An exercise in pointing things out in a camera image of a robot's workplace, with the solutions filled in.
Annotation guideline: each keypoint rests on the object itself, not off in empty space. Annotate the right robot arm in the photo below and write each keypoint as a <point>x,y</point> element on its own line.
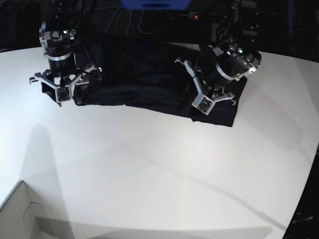
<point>71,66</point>

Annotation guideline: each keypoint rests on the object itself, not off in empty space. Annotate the blue plastic bin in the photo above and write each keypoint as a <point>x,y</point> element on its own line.
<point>155,4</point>

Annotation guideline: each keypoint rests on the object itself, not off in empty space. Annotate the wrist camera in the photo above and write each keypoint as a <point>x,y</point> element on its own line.
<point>62,94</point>
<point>203,103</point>

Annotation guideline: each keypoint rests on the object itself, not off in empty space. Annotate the black power strip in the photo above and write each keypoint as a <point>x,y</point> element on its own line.
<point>210,17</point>

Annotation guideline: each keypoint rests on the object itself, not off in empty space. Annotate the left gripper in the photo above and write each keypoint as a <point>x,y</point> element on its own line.
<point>202,87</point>

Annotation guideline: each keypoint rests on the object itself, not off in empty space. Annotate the white cardboard box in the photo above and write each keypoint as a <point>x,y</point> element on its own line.
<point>17,216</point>

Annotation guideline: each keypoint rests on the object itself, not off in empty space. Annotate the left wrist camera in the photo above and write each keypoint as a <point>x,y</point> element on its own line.
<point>203,103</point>

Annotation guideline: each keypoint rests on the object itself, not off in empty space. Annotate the black t-shirt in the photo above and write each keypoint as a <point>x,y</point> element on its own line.
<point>144,74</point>

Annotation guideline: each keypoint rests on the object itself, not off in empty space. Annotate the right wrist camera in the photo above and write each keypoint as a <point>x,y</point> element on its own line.
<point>62,94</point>

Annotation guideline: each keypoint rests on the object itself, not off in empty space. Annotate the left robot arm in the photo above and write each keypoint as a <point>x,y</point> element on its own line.
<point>229,60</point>

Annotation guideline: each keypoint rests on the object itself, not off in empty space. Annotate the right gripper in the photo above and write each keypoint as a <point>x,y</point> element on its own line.
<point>77,80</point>

